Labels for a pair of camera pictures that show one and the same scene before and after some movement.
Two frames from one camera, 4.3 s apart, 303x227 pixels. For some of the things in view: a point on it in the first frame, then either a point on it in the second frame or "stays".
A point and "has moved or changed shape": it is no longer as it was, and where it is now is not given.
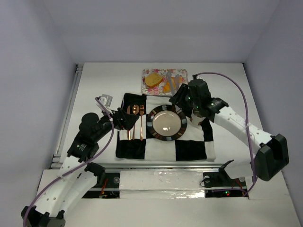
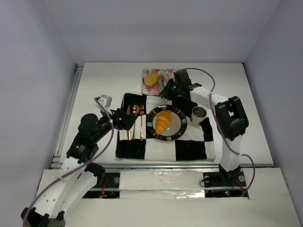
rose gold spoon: (136, 110) stays
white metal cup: (196, 117) stays
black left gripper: (120, 118) stays
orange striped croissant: (172, 85) has moved or changed shape
